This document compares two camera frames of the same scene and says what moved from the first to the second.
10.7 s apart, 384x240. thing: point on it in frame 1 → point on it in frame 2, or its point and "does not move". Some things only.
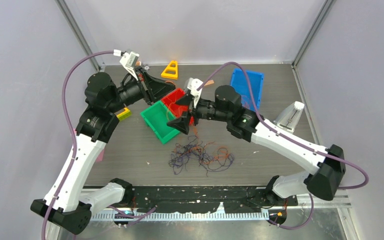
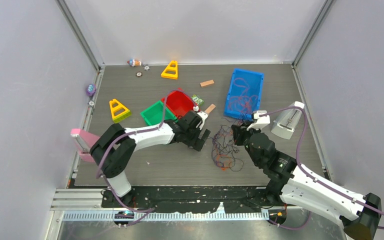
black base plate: x=182 y=199 does not move
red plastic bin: x=177 y=109 does not move
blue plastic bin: x=239 y=82 does not move
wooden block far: x=209 y=82 does not move
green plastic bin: x=157 y=117 does not move
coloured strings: x=181 y=154 → x=223 y=147
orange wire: x=207 y=149 → x=224 y=161
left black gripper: x=158 y=89 → x=197 y=144
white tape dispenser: x=288 y=118 does not move
